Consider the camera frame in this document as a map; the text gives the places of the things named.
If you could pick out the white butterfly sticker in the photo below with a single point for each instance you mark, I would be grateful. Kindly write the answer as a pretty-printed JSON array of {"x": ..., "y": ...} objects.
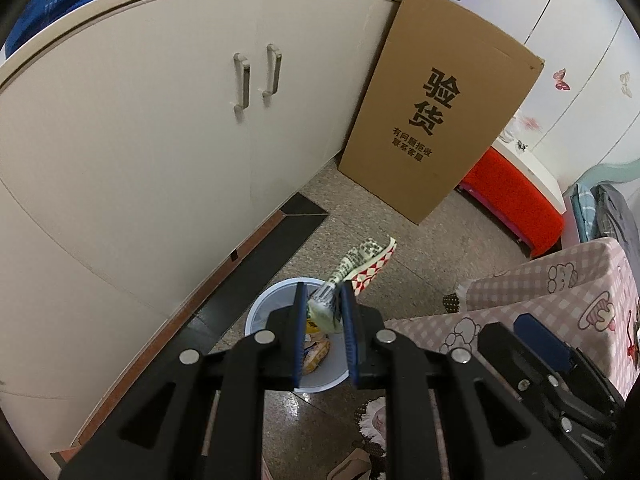
[{"x": 626, "y": 84}]

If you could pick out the large cardboard box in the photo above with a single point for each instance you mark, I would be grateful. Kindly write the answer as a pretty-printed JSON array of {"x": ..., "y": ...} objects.
[{"x": 425, "y": 170}]

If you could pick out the light blue trash bin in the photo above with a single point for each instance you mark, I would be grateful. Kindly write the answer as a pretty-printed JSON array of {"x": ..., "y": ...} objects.
[{"x": 270, "y": 305}]

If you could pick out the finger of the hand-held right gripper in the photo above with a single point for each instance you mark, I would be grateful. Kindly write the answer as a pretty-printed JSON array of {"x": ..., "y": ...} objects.
[
  {"x": 510, "y": 355},
  {"x": 537, "y": 331}
]

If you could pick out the teal striped cloth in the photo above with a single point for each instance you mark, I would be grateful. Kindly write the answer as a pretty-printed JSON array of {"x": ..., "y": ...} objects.
[{"x": 585, "y": 210}]

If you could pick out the grey garment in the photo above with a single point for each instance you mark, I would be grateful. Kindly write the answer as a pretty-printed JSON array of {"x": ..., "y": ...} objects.
[{"x": 617, "y": 220}]

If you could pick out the pink checkered printed blanket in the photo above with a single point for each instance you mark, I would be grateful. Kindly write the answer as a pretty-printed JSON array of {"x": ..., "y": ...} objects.
[{"x": 550, "y": 280}]

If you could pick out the black dotted cloth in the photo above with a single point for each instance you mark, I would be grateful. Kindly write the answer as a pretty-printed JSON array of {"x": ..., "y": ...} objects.
[{"x": 450, "y": 302}]

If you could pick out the pink butterfly sticker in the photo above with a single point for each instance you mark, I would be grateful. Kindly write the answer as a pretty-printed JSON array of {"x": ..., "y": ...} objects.
[{"x": 562, "y": 80}]

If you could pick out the yellow snack packet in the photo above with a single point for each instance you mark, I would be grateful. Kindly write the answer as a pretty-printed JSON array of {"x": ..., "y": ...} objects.
[{"x": 316, "y": 355}]

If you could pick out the red storage bench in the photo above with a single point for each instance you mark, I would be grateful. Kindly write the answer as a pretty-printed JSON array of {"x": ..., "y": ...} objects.
[{"x": 515, "y": 205}]

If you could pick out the white fluffy rug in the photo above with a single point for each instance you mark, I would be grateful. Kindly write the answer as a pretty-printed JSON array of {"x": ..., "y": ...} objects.
[{"x": 372, "y": 422}]

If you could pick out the pink slipper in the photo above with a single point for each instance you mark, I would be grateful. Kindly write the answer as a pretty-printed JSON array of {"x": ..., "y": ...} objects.
[{"x": 352, "y": 466}]

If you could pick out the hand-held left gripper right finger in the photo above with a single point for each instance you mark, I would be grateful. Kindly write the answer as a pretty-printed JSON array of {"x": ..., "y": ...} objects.
[{"x": 352, "y": 340}]

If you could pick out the white wardrobe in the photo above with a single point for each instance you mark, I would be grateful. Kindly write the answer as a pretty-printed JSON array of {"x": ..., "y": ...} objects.
[{"x": 575, "y": 20}]

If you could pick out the teal bed headboard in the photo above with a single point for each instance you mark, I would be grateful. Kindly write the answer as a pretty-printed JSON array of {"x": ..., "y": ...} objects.
[{"x": 610, "y": 172}]

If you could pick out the red white patterned packet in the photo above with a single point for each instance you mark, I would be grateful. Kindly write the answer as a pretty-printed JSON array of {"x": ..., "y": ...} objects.
[{"x": 365, "y": 265}]

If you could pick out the white low cabinet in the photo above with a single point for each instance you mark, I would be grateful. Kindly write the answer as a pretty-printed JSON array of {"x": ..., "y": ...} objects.
[{"x": 125, "y": 185}]

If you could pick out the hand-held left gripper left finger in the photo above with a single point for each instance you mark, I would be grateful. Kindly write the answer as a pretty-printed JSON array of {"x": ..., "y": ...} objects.
[{"x": 299, "y": 330}]

